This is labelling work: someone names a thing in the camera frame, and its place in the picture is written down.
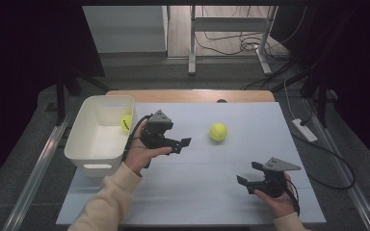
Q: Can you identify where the person's right hand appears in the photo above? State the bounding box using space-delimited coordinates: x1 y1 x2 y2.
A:
253 171 298 219

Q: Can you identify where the white power strip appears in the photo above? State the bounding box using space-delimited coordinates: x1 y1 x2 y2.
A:
291 118 318 142

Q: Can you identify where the aluminium floor rail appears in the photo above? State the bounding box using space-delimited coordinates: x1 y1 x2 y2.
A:
1 115 73 231
303 99 370 231

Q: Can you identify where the long black cable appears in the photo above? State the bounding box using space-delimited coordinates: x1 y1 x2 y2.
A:
290 133 357 191

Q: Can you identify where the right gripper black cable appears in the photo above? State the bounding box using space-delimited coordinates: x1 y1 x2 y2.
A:
282 177 302 217

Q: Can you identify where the person's left hand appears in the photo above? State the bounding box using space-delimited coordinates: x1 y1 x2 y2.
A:
123 119 173 177

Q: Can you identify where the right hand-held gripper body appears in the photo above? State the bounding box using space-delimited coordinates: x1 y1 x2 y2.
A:
247 156 303 199

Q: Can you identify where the yellow tennis ball black mark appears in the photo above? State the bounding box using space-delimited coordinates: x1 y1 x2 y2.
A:
119 114 133 134

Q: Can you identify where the black metal stand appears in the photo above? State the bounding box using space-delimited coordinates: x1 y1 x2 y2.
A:
55 68 111 127
301 64 332 129

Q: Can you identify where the thin white cable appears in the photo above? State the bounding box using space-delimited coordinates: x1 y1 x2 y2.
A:
283 80 299 120

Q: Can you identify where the white cabinet panel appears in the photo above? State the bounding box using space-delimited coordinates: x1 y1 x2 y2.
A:
82 5 169 54

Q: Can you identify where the white plastic bin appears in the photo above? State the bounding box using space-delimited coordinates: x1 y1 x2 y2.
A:
64 94 140 178

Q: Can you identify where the white metal stand frame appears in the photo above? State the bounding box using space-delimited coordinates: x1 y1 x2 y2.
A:
187 5 278 76

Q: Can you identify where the tangle of black floor cables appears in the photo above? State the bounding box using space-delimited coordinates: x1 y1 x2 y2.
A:
194 30 290 62

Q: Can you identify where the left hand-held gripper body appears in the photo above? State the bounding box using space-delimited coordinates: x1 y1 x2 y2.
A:
140 109 183 154

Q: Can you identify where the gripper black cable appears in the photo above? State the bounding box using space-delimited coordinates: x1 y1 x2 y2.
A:
282 177 302 217
120 114 154 164

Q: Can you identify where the white table cover sheet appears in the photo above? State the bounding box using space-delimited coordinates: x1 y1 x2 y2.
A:
56 101 327 225

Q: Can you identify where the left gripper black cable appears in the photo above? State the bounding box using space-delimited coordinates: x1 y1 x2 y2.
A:
120 114 154 164

